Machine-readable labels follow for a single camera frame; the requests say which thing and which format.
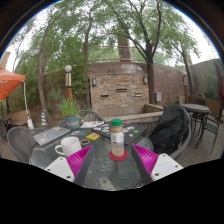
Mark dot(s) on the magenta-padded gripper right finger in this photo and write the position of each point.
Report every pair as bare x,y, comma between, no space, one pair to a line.
165,166

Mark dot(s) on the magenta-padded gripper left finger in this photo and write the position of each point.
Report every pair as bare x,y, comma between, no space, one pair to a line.
60,168

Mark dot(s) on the green-capped brown drink bottle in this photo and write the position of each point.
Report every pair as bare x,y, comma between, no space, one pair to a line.
117,140

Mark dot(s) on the white ceramic mug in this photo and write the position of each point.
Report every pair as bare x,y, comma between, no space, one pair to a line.
71,146

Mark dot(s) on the grey mesh chair holding jacket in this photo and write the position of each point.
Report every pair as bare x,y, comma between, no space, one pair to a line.
185,146

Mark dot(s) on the grey laptop with stickers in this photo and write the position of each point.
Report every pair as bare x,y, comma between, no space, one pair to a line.
50,136

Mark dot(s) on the black jacket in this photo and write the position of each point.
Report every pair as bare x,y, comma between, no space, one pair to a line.
170,128

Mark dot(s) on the blue printed card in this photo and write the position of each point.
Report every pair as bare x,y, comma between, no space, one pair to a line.
78,132

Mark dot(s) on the flat round red coaster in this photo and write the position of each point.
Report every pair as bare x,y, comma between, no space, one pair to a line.
125,156

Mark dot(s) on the black laptop with stickers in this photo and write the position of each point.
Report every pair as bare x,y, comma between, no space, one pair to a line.
133,133

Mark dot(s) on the yellow square card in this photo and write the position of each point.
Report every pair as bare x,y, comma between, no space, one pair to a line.
93,136

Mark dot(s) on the blue yellow striped cone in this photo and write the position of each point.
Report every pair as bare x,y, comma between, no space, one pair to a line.
44,118

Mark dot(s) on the white printed booklet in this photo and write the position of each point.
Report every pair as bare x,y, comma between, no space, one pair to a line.
91,124

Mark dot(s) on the green plant in blue pot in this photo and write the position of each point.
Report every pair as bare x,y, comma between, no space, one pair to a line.
69,110

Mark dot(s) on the black metal patio chair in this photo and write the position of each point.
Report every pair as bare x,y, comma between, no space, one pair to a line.
211,128

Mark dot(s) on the round dark patio table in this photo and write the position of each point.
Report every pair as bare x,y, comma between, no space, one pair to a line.
196,108

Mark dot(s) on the dark-trunked upright tree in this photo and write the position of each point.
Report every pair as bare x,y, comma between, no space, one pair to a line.
150,80

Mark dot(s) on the leaning grey-trunked tree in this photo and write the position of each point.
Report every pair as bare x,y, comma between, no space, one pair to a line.
41,76

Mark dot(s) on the closed maroon patio umbrella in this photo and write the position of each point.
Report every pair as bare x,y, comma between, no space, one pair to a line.
220,86

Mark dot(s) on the orange canopy tent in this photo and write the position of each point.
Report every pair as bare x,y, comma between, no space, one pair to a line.
10,81

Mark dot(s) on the grey wall utility box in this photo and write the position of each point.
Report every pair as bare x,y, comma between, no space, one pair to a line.
158,96

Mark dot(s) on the globe-topped lamp post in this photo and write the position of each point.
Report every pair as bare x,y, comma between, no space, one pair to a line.
68,83

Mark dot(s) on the stone brick fountain wall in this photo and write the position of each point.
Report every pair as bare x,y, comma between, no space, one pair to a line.
120,86

